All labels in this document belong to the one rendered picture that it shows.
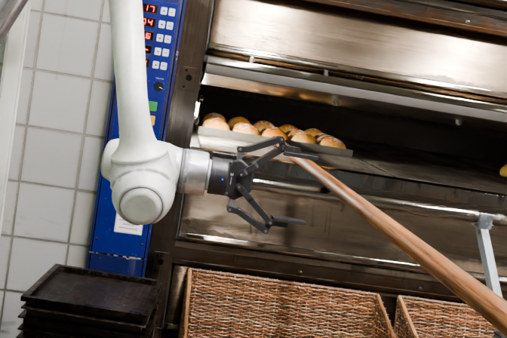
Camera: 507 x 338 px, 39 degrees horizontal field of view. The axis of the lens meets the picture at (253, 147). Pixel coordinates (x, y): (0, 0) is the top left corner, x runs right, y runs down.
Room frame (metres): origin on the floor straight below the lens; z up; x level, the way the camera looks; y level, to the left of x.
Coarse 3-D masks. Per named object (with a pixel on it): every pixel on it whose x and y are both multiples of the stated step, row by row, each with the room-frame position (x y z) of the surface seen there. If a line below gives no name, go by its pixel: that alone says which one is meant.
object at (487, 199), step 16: (272, 160) 1.97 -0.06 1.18; (288, 176) 1.97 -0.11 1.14; (304, 176) 1.98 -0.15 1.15; (336, 176) 1.99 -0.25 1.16; (352, 176) 1.99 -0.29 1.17; (368, 176) 2.00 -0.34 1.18; (384, 176) 2.04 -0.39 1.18; (400, 192) 2.01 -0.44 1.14; (416, 192) 2.02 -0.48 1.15; (432, 192) 2.02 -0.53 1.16; (448, 192) 2.03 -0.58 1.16; (464, 192) 2.03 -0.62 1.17; (480, 192) 2.04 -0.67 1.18; (496, 192) 2.10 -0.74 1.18
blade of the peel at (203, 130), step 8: (200, 128) 2.41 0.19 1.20; (208, 128) 2.42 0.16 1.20; (216, 136) 2.42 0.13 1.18; (224, 136) 2.42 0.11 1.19; (232, 136) 2.43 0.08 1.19; (240, 136) 2.43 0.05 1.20; (248, 136) 2.43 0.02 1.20; (256, 136) 2.44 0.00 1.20; (296, 144) 2.46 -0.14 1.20; (304, 144) 2.46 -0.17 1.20; (312, 144) 2.46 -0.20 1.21; (320, 152) 2.47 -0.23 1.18; (328, 152) 2.47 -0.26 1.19; (336, 152) 2.47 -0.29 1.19; (344, 152) 2.48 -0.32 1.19; (352, 152) 2.48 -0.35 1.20
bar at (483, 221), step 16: (272, 192) 1.60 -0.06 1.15; (288, 192) 1.60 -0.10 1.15; (304, 192) 1.60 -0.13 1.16; (320, 192) 1.60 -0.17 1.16; (384, 208) 1.63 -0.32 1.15; (400, 208) 1.62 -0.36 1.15; (416, 208) 1.63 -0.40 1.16; (432, 208) 1.63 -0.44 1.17; (448, 208) 1.64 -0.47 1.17; (464, 208) 1.65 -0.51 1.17; (480, 224) 1.64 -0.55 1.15; (496, 224) 1.65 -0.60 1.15; (480, 240) 1.63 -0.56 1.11; (496, 272) 1.56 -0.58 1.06; (496, 288) 1.53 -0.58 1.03; (496, 336) 1.45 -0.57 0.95
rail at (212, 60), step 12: (216, 60) 1.80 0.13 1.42; (228, 60) 1.80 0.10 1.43; (264, 72) 1.81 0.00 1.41; (276, 72) 1.82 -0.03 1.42; (288, 72) 1.82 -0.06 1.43; (300, 72) 1.83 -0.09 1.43; (336, 84) 1.84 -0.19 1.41; (348, 84) 1.84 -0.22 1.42; (360, 84) 1.84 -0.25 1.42; (372, 84) 1.85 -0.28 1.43; (408, 96) 1.86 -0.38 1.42; (420, 96) 1.86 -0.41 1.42; (432, 96) 1.87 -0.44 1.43; (444, 96) 1.87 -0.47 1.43; (480, 108) 1.88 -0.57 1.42; (492, 108) 1.88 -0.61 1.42; (504, 108) 1.89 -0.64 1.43
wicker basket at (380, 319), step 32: (192, 288) 1.82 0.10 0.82; (224, 288) 1.91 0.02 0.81; (288, 288) 1.94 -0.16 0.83; (320, 288) 1.95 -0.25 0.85; (192, 320) 1.88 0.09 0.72; (224, 320) 1.89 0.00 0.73; (256, 320) 1.90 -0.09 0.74; (288, 320) 1.91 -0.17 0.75; (320, 320) 1.93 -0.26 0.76; (352, 320) 1.95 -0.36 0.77; (384, 320) 1.86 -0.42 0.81
